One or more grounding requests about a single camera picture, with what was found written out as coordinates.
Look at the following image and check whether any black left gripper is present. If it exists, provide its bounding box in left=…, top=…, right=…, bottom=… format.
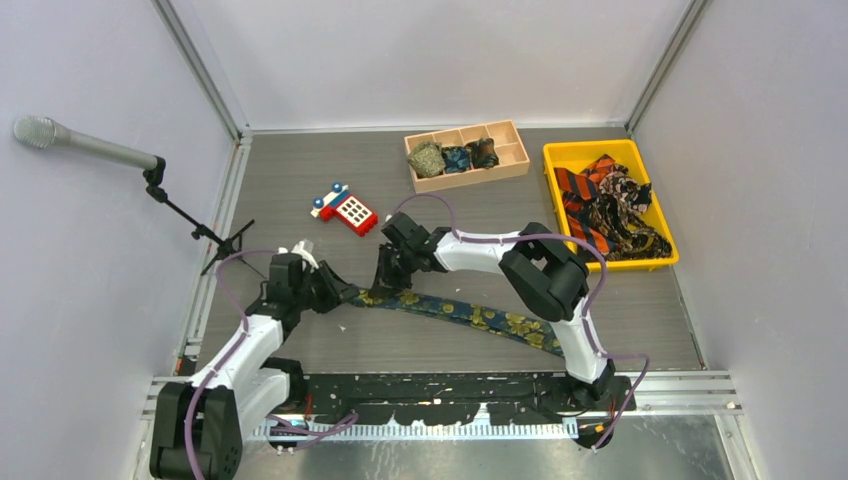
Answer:
left=293, top=262, right=358, bottom=315

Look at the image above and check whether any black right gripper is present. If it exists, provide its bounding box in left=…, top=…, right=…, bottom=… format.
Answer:
left=370, top=245, right=418, bottom=301

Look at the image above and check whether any blue yellow floral tie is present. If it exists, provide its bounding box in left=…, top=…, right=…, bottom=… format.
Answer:
left=350, top=289, right=564, bottom=357

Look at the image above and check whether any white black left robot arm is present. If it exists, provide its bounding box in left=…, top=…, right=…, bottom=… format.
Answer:
left=149, top=240, right=359, bottom=479

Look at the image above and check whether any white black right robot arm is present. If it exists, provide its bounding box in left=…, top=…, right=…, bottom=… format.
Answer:
left=370, top=213, right=615, bottom=411

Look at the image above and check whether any red white toy brick block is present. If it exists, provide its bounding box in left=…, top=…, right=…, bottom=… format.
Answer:
left=310, top=182, right=379, bottom=237

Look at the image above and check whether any black microphone stand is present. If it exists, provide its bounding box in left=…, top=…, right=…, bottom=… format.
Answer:
left=143, top=156, right=255, bottom=276

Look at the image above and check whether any olive green rolled tie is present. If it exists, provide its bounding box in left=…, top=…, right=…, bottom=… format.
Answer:
left=407, top=140, right=446, bottom=178

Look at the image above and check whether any wooden divided tray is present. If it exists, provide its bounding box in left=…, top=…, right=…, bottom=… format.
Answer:
left=404, top=120, right=530, bottom=193

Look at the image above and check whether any blue rolled tie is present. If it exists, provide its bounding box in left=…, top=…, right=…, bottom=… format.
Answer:
left=441, top=146, right=472, bottom=174

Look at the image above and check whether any dark brown rolled tie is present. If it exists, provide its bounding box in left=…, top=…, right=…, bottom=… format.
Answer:
left=465, top=137, right=500, bottom=169

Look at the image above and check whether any orange navy striped tie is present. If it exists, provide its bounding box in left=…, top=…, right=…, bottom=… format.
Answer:
left=554, top=155, right=617, bottom=255

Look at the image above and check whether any yellow plastic bin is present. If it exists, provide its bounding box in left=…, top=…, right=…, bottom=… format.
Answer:
left=543, top=139, right=679, bottom=271

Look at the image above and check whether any black floral patterned tie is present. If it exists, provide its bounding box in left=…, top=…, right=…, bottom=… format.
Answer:
left=590, top=163, right=673, bottom=262

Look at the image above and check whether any silver microphone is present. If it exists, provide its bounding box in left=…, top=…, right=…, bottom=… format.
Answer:
left=13, top=115, right=164, bottom=171

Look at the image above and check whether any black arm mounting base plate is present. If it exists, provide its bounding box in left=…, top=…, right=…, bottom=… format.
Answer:
left=252, top=372, right=636, bottom=451

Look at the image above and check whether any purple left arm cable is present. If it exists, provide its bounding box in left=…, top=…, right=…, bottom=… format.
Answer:
left=184, top=248, right=362, bottom=480

